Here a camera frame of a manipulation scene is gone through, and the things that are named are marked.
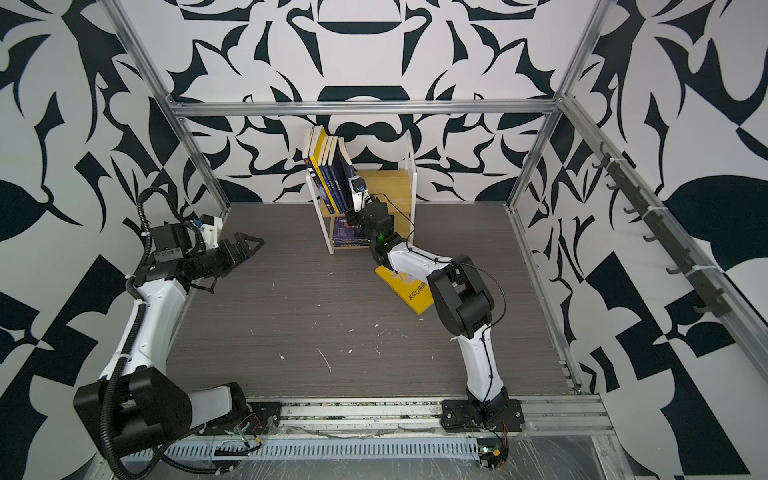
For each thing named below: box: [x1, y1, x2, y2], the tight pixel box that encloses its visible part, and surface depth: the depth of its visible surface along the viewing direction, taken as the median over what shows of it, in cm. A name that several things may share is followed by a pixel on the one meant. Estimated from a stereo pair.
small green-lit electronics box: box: [477, 437, 509, 471], surface depth 73 cm
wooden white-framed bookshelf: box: [306, 132, 418, 255], surface depth 91 cm
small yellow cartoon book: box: [374, 265, 434, 315], surface depth 97 cm
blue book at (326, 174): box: [320, 137, 343, 214], surface depth 83 cm
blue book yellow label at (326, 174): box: [320, 137, 342, 214], surface depth 83 cm
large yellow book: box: [308, 125, 339, 213], surface depth 81 cm
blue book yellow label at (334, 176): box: [328, 136, 347, 214], surface depth 84 cm
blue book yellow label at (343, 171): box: [333, 137, 357, 211], surface depth 83 cm
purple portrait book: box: [333, 217, 371, 248], surface depth 104 cm
